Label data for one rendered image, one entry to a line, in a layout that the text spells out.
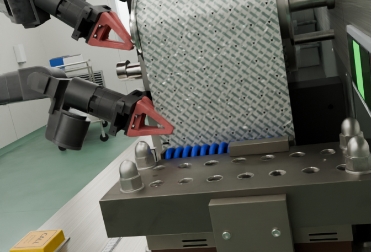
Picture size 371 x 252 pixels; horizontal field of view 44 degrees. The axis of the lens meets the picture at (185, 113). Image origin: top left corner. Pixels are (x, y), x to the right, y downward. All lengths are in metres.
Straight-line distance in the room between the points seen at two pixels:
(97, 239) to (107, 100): 0.25
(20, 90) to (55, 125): 0.09
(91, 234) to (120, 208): 0.24
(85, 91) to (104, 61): 6.13
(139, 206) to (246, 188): 0.15
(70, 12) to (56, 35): 6.36
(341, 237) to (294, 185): 0.10
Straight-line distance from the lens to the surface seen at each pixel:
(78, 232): 0.94
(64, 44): 7.21
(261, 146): 0.74
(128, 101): 0.80
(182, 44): 0.79
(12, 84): 0.89
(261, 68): 0.77
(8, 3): 0.99
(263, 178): 0.64
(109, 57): 6.93
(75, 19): 0.90
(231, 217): 0.62
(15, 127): 6.51
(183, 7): 0.79
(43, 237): 0.90
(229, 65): 0.78
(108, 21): 0.87
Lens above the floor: 1.27
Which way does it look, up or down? 12 degrees down
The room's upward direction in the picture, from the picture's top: 11 degrees counter-clockwise
